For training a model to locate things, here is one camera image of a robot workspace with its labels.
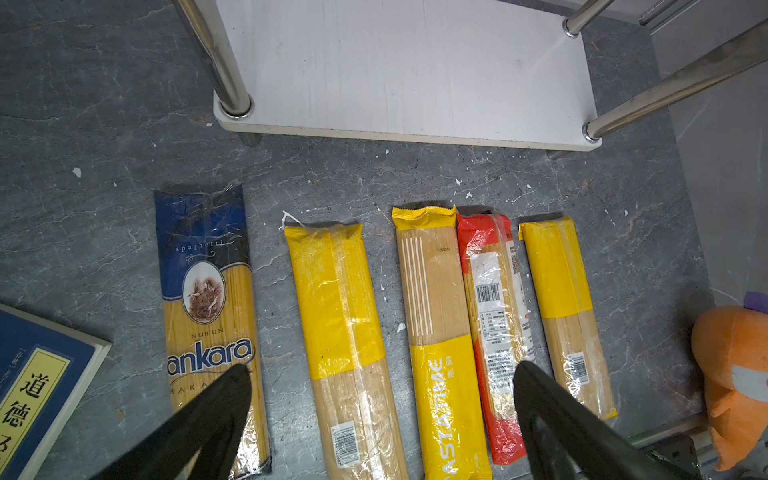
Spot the blue hardcover book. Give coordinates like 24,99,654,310
1,305,112,479

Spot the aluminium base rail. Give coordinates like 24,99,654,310
623,410,768,480

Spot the yellow spaghetti bag right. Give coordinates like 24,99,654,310
519,217,618,420

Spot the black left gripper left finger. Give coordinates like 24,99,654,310
94,364,252,479

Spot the white two-tier shelf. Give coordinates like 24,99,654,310
175,1,767,151

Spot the red label spaghetti bag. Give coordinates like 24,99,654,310
457,214,535,466

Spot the yellow Pastatime spaghetti bag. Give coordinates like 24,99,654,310
392,206,492,479

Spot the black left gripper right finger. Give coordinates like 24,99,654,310
513,361,696,479

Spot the yellow spaghetti bag left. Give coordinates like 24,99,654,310
284,224,408,479

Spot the orange shark plush toy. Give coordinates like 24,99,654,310
691,292,767,471

